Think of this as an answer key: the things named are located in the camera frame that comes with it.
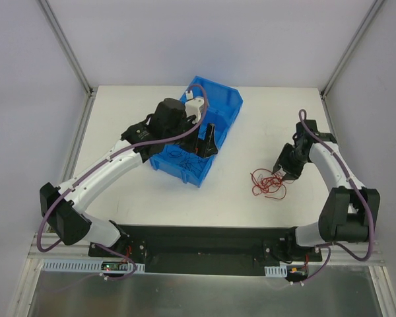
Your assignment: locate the black thin cable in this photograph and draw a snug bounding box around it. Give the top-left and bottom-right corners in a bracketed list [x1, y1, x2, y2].
[166, 148, 205, 172]

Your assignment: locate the red cable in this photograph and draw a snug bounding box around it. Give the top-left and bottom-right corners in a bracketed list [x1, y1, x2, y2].
[249, 168, 288, 199]

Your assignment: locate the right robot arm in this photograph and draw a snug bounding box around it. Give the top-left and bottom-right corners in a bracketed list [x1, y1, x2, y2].
[273, 120, 380, 261]

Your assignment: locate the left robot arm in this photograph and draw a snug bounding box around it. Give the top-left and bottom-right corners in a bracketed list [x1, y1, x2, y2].
[40, 95, 218, 257]

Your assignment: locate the blue plastic compartment bin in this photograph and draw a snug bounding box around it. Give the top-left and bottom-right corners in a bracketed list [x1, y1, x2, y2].
[148, 75, 244, 190]

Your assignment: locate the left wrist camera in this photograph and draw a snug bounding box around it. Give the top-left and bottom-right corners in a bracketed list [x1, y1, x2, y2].
[185, 91, 205, 122]

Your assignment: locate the right white cable duct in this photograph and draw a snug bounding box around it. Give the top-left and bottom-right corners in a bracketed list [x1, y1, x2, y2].
[264, 265, 288, 278]

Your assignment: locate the white cable duct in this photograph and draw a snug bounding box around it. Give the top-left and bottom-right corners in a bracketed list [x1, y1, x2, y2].
[264, 265, 288, 278]
[42, 259, 135, 274]

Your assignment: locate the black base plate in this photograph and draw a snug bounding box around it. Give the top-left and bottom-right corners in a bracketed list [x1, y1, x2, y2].
[87, 221, 331, 277]

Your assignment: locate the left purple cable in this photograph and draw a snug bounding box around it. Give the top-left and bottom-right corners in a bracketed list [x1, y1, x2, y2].
[36, 85, 209, 254]

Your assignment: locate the left white cable duct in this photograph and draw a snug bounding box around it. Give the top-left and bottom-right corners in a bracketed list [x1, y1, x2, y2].
[42, 259, 135, 274]

